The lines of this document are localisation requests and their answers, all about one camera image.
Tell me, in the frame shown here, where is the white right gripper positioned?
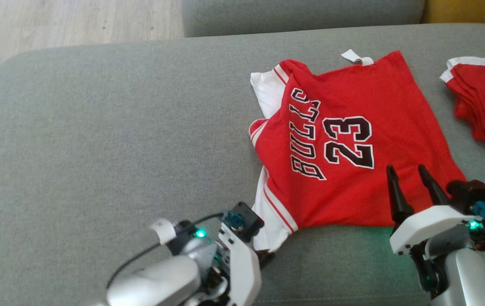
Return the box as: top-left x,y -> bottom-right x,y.
386,164 -> 479,294

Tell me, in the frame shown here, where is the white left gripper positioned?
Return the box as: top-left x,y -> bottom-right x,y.
206,223 -> 275,306

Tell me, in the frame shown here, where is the red Bulls 23 jersey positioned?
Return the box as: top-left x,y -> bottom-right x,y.
249,50 -> 468,252

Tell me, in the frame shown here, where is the yellow and grey sofa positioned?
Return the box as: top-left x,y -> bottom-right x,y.
0,23 -> 485,306

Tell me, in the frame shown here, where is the yellow sofa backrest cushion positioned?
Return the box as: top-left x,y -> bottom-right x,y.
422,0 -> 485,28

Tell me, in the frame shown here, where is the grey sofa seat cushion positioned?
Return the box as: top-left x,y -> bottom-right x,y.
182,0 -> 426,38

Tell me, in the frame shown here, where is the blue left camera connector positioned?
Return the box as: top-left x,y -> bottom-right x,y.
221,211 -> 244,231

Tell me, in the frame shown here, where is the white left cable tag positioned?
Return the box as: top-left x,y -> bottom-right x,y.
151,218 -> 177,245

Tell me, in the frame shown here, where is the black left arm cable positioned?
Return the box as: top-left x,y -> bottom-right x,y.
106,212 -> 226,289

